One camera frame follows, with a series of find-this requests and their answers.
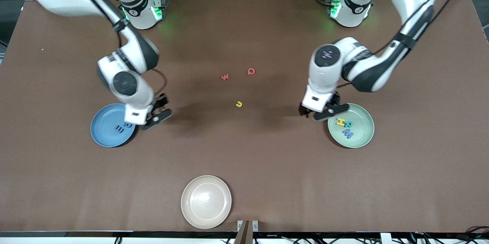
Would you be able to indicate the beige plate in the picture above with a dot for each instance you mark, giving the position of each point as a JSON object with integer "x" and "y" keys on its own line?
{"x": 206, "y": 202}

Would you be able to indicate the blue foam letter M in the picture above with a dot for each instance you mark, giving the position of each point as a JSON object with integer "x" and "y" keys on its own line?
{"x": 347, "y": 133}

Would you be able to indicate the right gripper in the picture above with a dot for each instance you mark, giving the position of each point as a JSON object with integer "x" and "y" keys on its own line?
{"x": 161, "y": 102}

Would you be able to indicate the yellow foam letter H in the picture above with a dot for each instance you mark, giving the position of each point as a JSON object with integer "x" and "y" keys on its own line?
{"x": 340, "y": 122}

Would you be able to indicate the teal foam letter R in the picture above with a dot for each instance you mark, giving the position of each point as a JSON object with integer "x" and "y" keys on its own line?
{"x": 348, "y": 124}

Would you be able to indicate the red foam letter w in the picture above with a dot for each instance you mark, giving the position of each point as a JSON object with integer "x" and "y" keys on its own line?
{"x": 225, "y": 77}

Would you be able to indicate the blue plate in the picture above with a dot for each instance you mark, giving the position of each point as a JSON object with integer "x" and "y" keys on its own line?
{"x": 103, "y": 129}

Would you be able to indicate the red foam letter Q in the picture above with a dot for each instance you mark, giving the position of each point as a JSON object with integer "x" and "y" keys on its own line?
{"x": 248, "y": 71}

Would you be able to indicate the pale green plate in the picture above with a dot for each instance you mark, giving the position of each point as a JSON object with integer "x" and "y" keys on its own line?
{"x": 363, "y": 137}

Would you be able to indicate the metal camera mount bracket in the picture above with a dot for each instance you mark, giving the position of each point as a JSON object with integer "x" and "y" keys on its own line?
{"x": 244, "y": 234}

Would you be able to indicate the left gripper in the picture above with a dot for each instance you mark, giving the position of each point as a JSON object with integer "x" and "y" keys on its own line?
{"x": 334, "y": 99}

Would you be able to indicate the blue foam letter e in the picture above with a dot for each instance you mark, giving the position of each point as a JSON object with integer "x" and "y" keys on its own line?
{"x": 119, "y": 128}

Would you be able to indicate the blue foam letter a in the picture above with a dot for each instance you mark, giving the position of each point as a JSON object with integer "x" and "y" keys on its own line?
{"x": 128, "y": 125}

